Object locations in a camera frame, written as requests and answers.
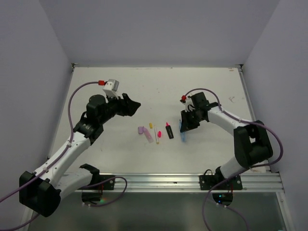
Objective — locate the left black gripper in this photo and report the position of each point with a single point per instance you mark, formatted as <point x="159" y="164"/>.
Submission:
<point x="127" y="106"/>

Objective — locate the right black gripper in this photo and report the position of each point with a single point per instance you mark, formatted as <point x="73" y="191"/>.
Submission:
<point x="186" y="124"/>

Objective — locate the blue translucent highlighter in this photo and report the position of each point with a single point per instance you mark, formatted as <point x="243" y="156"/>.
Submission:
<point x="182" y="134"/>

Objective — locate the black pink highlighter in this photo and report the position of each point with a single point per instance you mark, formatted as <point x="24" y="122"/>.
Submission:
<point x="169" y="131"/>

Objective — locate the lilac highlighter cap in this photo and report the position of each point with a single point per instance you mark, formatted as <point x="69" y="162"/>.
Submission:
<point x="140" y="130"/>

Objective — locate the white yellow marker pen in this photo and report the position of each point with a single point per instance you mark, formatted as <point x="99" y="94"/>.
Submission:
<point x="156" y="135"/>

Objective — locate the lilac highlighter body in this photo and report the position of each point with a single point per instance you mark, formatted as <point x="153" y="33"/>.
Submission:
<point x="147" y="134"/>

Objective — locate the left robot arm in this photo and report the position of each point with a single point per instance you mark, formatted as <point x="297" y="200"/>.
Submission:
<point x="43" y="189"/>

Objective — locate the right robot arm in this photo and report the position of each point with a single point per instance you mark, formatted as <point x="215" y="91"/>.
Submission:
<point x="250" y="139"/>

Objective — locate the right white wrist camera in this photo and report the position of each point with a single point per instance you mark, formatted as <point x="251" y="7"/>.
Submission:
<point x="187" y="102"/>

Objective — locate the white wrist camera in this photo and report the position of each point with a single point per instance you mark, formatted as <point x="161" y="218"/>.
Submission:
<point x="187" y="102"/>
<point x="110" y="88"/>

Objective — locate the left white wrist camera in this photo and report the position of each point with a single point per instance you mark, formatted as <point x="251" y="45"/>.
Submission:
<point x="110" y="88"/>

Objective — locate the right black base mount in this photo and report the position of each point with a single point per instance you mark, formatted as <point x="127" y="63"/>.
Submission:
<point x="209" y="179"/>

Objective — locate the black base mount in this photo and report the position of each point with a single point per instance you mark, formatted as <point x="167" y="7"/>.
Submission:
<point x="209" y="179"/>
<point x="98" y="181"/>

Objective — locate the aluminium rail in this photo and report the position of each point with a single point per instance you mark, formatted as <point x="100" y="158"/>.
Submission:
<point x="193" y="183"/>

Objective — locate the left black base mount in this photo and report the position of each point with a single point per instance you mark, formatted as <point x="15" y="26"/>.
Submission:
<point x="98" y="181"/>

